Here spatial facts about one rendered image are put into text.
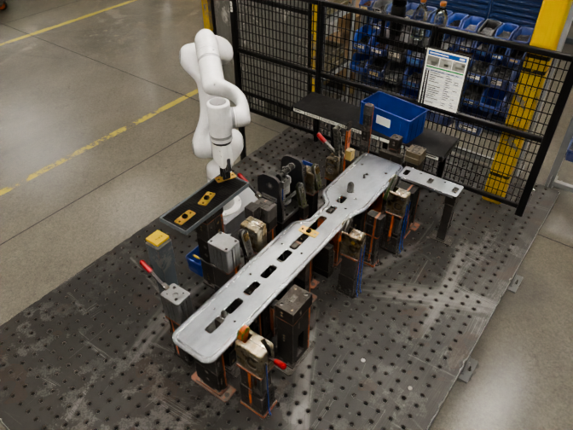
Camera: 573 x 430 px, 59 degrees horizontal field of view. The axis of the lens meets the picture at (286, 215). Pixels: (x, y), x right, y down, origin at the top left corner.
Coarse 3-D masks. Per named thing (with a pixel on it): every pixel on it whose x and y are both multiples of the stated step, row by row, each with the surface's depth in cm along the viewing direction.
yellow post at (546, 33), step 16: (544, 0) 208; (560, 0) 204; (544, 16) 210; (560, 16) 208; (544, 32) 214; (560, 32) 215; (544, 48) 217; (528, 64) 224; (544, 64) 220; (528, 80) 228; (544, 80) 229; (512, 112) 239; (528, 112) 235; (528, 128) 246
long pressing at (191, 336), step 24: (360, 168) 244; (384, 168) 244; (336, 192) 229; (360, 192) 229; (312, 216) 216; (336, 216) 217; (288, 240) 205; (312, 240) 205; (264, 264) 195; (288, 264) 195; (240, 288) 186; (264, 288) 186; (216, 312) 177; (240, 312) 177; (192, 336) 170; (216, 336) 170; (216, 360) 164
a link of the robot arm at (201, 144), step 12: (192, 48) 211; (180, 60) 213; (192, 60) 212; (192, 72) 214; (204, 96) 219; (216, 96) 220; (204, 108) 221; (204, 120) 222; (204, 132) 223; (192, 144) 227; (204, 144) 224; (204, 156) 228
